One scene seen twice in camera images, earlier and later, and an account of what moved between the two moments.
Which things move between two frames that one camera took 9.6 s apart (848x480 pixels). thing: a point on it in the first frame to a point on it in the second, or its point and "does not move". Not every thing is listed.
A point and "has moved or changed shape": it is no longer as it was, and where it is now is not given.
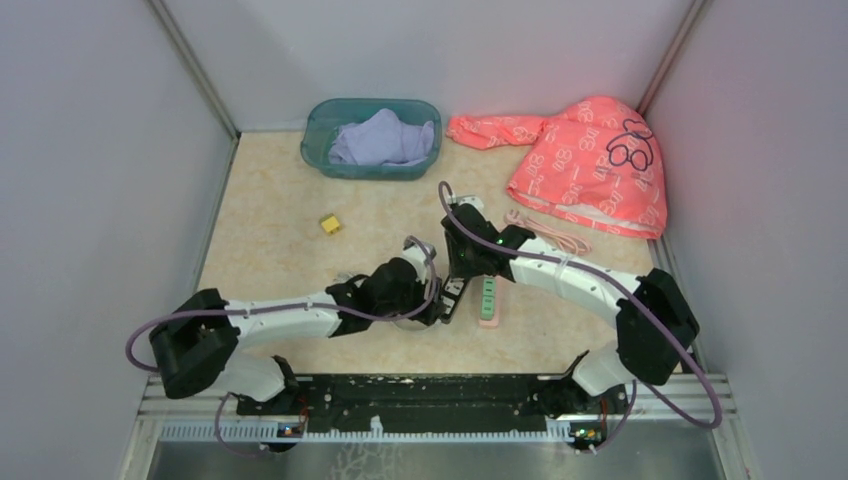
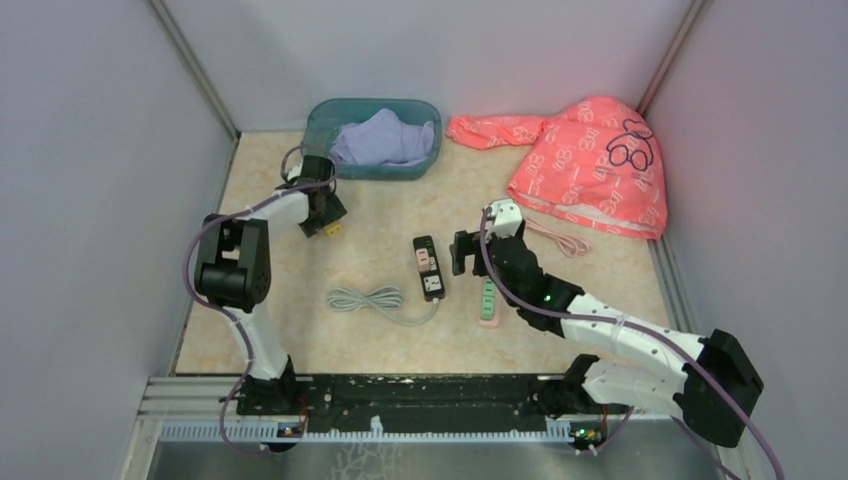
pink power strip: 493,322 does not move
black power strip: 451,294 has moved or changed shape
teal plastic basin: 372,138 does not move
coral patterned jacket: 598,162 does not move
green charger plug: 487,306 does not move
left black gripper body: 413,298 to 332,210
